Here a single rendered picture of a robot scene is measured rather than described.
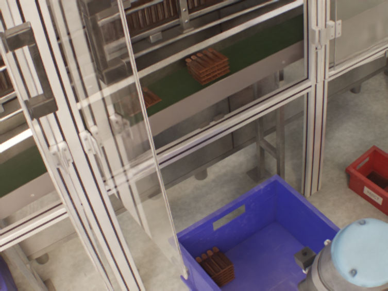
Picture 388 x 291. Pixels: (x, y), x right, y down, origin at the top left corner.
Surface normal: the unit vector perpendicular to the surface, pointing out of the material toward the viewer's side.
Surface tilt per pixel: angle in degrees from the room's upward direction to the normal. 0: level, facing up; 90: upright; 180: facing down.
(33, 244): 90
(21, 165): 2
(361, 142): 0
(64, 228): 90
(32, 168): 2
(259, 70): 90
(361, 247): 19
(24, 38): 90
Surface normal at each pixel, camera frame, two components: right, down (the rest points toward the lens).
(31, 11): 0.54, 0.52
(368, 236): -0.04, -0.48
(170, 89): -0.15, -0.72
